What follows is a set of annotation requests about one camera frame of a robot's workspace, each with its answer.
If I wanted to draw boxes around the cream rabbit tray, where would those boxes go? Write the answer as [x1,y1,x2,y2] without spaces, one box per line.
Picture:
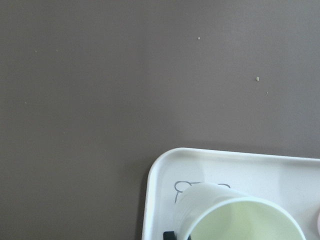
[141,147,320,240]

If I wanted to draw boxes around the cream plastic cup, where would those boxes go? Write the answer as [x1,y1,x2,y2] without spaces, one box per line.
[173,183,306,240]

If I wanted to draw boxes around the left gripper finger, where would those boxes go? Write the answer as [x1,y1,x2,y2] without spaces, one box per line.
[162,231,176,240]

